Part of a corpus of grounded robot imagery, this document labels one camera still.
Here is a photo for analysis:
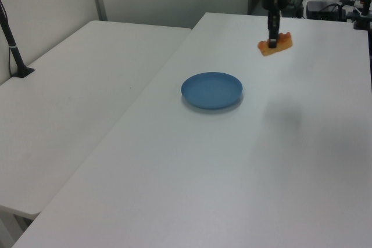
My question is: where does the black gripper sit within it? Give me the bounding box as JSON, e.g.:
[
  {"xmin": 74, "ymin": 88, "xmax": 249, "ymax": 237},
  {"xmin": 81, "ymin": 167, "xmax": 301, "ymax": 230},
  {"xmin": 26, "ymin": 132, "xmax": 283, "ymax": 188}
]
[{"xmin": 262, "ymin": 0, "xmax": 289, "ymax": 49}]

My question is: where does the orange-brown bread roll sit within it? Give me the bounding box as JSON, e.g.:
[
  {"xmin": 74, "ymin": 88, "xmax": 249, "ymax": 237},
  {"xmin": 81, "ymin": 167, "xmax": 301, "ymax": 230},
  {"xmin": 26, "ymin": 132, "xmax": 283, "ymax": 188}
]
[{"xmin": 257, "ymin": 31, "xmax": 294, "ymax": 57}]

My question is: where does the black electronics box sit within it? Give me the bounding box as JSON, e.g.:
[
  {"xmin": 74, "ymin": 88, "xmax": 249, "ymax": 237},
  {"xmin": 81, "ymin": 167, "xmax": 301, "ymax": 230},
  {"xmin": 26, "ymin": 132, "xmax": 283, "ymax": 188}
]
[{"xmin": 306, "ymin": 0, "xmax": 348, "ymax": 22}]

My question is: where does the blue round plate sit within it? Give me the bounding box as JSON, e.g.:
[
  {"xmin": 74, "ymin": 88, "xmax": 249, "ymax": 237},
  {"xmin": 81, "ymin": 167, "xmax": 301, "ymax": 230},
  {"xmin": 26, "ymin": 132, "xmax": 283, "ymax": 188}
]
[{"xmin": 180, "ymin": 71, "xmax": 244, "ymax": 112}]

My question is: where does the white adjoining table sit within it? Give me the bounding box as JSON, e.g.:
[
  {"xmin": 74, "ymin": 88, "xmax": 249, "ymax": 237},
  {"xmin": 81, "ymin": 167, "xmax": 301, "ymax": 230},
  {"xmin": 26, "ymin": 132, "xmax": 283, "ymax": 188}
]
[{"xmin": 0, "ymin": 20, "xmax": 193, "ymax": 223}]

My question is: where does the black camera stand with clamp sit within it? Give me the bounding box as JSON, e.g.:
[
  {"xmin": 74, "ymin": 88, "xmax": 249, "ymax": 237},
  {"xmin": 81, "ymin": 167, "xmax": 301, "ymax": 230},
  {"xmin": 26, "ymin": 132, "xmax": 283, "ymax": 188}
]
[{"xmin": 352, "ymin": 0, "xmax": 372, "ymax": 31}]

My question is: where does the black camera stand pole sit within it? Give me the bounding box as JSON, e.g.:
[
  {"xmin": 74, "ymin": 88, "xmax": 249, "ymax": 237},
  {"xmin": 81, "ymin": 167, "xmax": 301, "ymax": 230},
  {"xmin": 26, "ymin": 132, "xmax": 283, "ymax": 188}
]
[{"xmin": 0, "ymin": 0, "xmax": 35, "ymax": 79}]

